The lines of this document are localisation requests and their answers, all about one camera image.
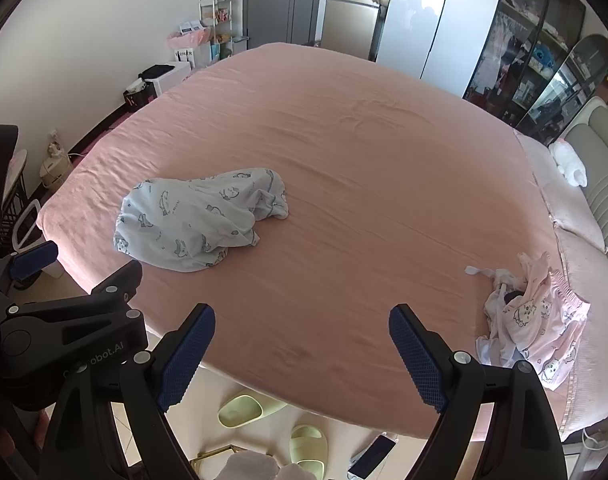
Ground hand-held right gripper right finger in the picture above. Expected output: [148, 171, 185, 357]
[388, 303, 570, 480]

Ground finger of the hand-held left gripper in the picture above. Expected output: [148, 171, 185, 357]
[4, 259, 145, 342]
[0, 240, 60, 307]

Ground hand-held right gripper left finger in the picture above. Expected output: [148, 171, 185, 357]
[44, 302, 217, 480]

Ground blue printed pajama pants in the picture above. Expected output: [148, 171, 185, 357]
[114, 166, 290, 273]

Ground green slipper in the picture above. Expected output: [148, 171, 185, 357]
[289, 424, 329, 480]
[218, 391, 287, 428]

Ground beige round appliance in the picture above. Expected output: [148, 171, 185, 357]
[39, 157, 75, 191]

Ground smartphone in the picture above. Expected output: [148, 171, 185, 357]
[346, 434, 399, 480]

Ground white fluffy cushion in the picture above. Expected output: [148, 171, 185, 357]
[219, 452, 305, 480]

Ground pink printed pajama garment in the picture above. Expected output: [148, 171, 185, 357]
[476, 252, 592, 391]

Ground pink pillow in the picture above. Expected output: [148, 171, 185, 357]
[514, 130, 607, 253]
[554, 227, 608, 438]

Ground bed with pink sheet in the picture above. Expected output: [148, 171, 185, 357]
[36, 42, 608, 443]

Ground black bag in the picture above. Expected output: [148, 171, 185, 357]
[123, 82, 157, 111]

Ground white storage box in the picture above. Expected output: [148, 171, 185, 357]
[144, 62, 192, 96]

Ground black folded cloth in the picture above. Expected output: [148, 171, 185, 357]
[139, 64, 177, 81]

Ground white paper bag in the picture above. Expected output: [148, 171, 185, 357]
[173, 42, 212, 68]

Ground pink gift bag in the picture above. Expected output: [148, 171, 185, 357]
[166, 27, 215, 52]

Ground white plush toy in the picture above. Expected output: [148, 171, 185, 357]
[548, 137, 588, 188]

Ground white shelf rack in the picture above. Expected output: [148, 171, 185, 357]
[198, 0, 235, 58]

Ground arched mirror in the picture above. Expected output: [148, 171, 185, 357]
[514, 34, 608, 146]

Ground grey door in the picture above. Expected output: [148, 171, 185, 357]
[244, 0, 330, 51]

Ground white wardrobe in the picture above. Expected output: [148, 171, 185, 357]
[374, 0, 507, 96]

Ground dark glass cabinet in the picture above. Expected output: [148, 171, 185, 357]
[461, 0, 587, 131]

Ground silver refrigerator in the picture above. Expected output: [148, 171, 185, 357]
[319, 0, 385, 56]

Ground gold wire frame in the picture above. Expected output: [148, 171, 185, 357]
[189, 442, 265, 480]

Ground white cable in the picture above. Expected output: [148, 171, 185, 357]
[581, 425, 608, 452]

